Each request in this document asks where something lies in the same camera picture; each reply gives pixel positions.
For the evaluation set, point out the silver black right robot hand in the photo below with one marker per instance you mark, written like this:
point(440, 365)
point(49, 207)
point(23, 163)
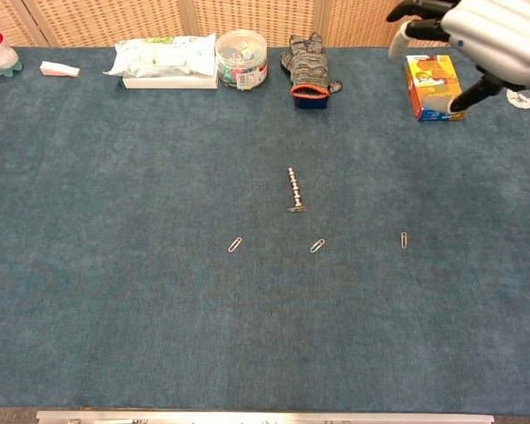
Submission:
point(499, 35)

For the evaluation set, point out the silver beaded magnetic rod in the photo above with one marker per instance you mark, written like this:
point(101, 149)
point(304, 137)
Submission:
point(294, 187)

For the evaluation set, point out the green label water bottle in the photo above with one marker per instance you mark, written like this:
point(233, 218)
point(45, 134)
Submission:
point(521, 99)

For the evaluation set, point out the orange yellow carton box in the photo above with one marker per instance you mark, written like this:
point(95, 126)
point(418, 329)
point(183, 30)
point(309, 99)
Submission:
point(428, 84)

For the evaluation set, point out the grey knit orange-cuff glove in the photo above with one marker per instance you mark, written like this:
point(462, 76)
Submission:
point(308, 66)

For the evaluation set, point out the dark blue small box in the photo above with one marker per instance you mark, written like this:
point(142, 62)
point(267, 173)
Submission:
point(311, 103)

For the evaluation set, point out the clear tub of clips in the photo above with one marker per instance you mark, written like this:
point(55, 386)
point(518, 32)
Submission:
point(240, 62)

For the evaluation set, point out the flat white box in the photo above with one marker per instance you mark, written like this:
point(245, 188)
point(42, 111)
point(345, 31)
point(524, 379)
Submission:
point(172, 83)

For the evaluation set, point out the white wet wipes pack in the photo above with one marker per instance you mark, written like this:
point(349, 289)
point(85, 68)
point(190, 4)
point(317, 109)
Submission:
point(163, 55)

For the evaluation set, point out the wicker folding screen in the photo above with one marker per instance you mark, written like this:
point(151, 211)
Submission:
point(115, 22)

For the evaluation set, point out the pink white paper block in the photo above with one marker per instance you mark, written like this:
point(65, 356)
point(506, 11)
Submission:
point(57, 68)

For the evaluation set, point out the aluminium rail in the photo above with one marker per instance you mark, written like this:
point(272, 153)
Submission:
point(265, 417)

